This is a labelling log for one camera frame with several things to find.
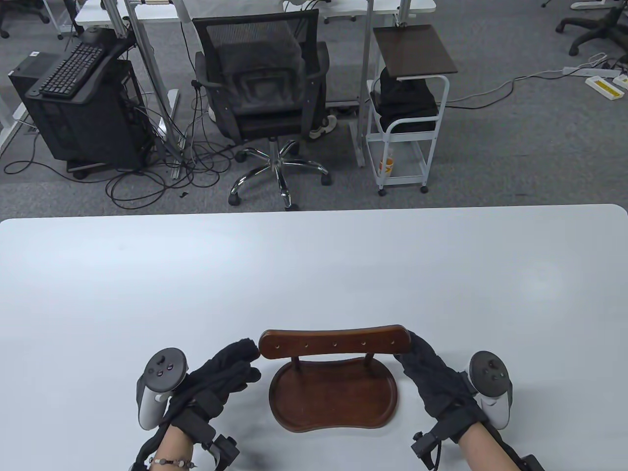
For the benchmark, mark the person's right hand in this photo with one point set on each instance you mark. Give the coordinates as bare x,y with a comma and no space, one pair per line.
441,387

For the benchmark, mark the person's left hand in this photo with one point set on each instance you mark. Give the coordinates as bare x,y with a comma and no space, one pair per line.
216,378

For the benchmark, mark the brown wooden key rack tray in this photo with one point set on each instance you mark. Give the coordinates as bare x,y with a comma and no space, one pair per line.
333,397

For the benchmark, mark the brown wooden key rack bar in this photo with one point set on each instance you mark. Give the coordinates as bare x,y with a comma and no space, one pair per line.
333,341

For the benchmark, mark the person's left forearm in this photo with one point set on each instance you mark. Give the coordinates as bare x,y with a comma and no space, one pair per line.
171,449

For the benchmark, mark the person's right forearm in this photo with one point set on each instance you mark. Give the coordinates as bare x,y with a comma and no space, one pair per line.
483,454

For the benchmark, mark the grey white tracking controller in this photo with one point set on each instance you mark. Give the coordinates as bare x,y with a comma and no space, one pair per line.
164,365
490,373

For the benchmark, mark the white rolling cart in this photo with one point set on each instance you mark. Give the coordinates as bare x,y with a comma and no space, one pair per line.
407,169

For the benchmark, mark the black mesh office chair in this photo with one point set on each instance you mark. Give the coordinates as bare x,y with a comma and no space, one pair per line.
267,122

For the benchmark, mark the black computer tower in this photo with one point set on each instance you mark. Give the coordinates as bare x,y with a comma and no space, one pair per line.
88,132

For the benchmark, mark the black bag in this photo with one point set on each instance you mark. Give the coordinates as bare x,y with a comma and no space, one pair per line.
405,103

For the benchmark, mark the black keyboard tray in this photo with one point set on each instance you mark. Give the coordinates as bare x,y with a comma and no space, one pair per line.
105,73

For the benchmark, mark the brown cart top board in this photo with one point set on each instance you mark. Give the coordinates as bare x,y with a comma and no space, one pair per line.
414,49

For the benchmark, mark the black keyboard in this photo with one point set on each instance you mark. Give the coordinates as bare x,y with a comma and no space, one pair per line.
73,68

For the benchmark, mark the white box yellow label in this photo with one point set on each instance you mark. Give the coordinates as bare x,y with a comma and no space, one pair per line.
604,88
622,81

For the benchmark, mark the white power strip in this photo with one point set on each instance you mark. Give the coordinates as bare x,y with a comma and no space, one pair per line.
588,71

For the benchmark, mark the white office desk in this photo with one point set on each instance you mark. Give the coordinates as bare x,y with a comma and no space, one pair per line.
422,5

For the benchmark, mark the black office chair base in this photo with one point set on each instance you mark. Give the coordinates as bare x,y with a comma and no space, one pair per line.
596,27
4,32

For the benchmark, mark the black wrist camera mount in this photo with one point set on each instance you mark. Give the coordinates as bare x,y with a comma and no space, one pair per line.
427,444
225,449

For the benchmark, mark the aluminium frame post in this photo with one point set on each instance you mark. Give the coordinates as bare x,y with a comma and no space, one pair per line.
152,73
365,73

